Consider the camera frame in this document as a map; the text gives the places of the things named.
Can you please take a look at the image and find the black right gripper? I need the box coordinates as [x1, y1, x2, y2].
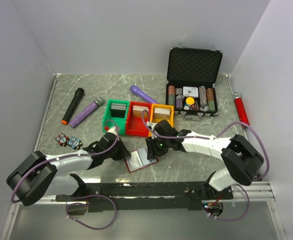
[145, 134, 171, 161]

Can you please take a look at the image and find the red leather card holder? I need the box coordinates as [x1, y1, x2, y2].
[124, 146, 159, 173]

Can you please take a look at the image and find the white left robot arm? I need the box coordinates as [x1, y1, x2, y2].
[6, 131, 131, 206]

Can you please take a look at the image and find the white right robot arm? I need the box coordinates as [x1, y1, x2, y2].
[143, 120, 265, 199]

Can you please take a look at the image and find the yellow plastic card bin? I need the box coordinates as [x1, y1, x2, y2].
[149, 103, 175, 127]

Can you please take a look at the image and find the green plastic card bin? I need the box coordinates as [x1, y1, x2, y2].
[102, 99, 130, 135]

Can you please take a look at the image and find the red plastic card bin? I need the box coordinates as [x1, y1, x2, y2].
[125, 101, 152, 138]

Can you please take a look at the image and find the blue owl card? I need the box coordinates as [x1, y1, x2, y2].
[67, 136, 83, 150]

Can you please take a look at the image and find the red owl card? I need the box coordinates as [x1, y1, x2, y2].
[55, 133, 70, 147]

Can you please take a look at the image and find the white playing card deck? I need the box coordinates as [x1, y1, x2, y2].
[182, 86, 199, 98]

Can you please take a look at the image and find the purple glitter toy microphone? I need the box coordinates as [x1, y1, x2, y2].
[69, 96, 105, 128]

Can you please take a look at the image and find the purple plastic toy microphone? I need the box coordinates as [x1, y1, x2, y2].
[129, 85, 158, 104]

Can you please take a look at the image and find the yellow poker dealer chip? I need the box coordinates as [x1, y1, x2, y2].
[185, 97, 195, 106]

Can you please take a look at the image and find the black toy microphone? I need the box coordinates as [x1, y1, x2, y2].
[61, 87, 85, 125]

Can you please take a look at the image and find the black poker chip case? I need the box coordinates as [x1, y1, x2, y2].
[165, 47, 223, 121]

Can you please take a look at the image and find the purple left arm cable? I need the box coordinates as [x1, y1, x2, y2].
[10, 119, 120, 205]

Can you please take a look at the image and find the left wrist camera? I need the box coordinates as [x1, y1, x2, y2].
[103, 126, 119, 135]

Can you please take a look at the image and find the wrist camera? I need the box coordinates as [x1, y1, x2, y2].
[103, 126, 119, 135]
[146, 121, 157, 131]

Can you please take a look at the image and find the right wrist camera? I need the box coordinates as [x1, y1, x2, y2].
[146, 121, 157, 131]

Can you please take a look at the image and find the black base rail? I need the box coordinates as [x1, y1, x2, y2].
[55, 181, 234, 213]

